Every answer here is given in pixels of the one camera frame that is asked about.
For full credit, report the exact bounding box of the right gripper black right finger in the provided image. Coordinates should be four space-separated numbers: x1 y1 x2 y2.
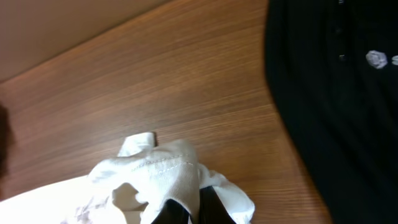
199 186 236 224

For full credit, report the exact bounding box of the white t-shirt black print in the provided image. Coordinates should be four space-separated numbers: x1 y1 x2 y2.
1 133 255 223

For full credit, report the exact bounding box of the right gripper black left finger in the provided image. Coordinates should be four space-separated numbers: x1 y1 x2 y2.
152 199 190 224

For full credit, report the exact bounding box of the black polo shirt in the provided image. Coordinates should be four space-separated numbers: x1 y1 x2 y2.
265 0 397 223

